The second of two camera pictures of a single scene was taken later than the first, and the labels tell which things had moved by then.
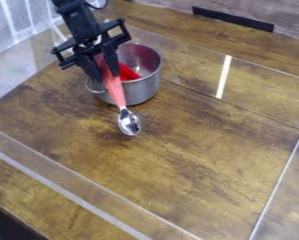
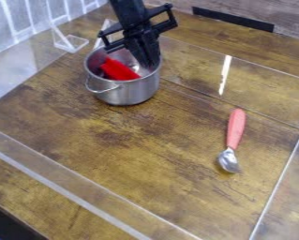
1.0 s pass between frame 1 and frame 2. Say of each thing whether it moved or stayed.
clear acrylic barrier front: stayed
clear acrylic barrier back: stayed
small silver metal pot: stayed
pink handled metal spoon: moved
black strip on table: stayed
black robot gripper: moved
